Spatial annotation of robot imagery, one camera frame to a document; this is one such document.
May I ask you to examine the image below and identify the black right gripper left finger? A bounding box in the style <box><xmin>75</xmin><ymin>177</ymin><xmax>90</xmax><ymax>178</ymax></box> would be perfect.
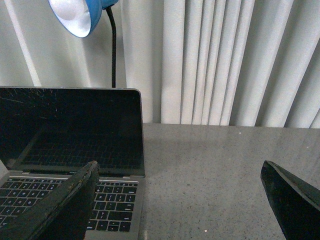
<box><xmin>0</xmin><ymin>161</ymin><xmax>99</xmax><ymax>240</ymax></box>

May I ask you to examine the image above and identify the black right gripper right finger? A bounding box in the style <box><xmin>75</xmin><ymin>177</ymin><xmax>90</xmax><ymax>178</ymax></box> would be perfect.
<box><xmin>260</xmin><ymin>161</ymin><xmax>320</xmax><ymax>240</ymax></box>

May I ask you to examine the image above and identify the grey laptop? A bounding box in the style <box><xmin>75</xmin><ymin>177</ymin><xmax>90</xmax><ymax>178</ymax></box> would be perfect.
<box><xmin>0</xmin><ymin>86</ymin><xmax>145</xmax><ymax>240</ymax></box>

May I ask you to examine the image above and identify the white curtain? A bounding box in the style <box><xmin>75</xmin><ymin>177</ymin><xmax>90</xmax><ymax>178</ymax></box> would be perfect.
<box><xmin>0</xmin><ymin>0</ymin><xmax>320</xmax><ymax>129</ymax></box>

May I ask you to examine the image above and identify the blue desk lamp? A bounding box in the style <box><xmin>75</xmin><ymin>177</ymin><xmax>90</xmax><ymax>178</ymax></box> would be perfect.
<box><xmin>48</xmin><ymin>0</ymin><xmax>119</xmax><ymax>88</ymax></box>

